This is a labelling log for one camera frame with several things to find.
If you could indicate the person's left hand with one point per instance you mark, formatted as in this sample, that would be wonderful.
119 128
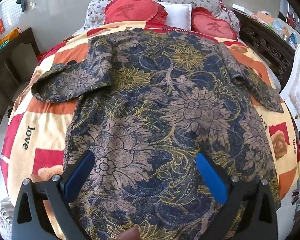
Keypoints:
130 234

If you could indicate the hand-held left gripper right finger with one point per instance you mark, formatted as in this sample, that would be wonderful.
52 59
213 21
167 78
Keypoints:
211 177

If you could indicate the white lace cloth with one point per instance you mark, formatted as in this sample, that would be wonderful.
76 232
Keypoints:
4 217

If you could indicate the red heart pillow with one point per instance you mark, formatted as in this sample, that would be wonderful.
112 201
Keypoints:
212 26
130 11

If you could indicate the orange box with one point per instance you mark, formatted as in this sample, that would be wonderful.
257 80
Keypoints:
11 34

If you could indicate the white pillow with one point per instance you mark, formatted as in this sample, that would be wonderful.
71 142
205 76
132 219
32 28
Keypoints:
177 13

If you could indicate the orange red printed blanket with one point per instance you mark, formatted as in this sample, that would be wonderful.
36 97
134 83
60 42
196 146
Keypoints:
39 135

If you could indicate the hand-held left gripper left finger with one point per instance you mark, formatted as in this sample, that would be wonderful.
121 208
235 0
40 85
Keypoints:
77 177

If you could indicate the dark wooden cabinet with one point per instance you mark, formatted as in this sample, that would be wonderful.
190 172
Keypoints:
7 67

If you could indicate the white chair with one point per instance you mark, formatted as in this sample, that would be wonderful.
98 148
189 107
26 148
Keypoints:
299 85

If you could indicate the blue floral shirt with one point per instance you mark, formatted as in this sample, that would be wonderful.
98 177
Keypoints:
152 110

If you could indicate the green stack of items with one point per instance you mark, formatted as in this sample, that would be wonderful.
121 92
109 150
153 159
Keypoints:
1 48

